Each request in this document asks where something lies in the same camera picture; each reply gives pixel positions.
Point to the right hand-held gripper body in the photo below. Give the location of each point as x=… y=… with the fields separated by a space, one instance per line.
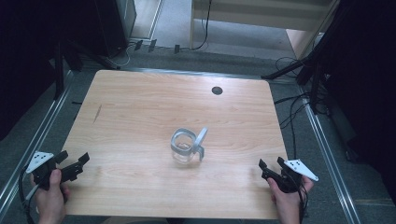
x=291 y=179

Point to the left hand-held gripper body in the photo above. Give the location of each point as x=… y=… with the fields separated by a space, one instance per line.
x=42 y=168

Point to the person's right hand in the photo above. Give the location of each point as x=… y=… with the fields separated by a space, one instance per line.
x=288 y=205

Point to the person's left hand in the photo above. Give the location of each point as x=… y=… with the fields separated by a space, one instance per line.
x=51 y=199

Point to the clear glass mug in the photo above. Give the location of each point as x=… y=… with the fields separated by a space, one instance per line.
x=186 y=144

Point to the black tripod stand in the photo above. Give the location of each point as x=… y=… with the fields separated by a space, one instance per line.
x=59 y=68
x=308 y=67

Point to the dark round table grommet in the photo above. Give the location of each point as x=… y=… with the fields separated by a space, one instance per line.
x=217 y=90

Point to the black cabinet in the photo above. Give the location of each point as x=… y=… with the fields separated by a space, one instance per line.
x=115 y=25

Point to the aluminium floor rail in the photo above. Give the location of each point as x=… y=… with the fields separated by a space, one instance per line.
x=34 y=143
x=330 y=155
x=199 y=73

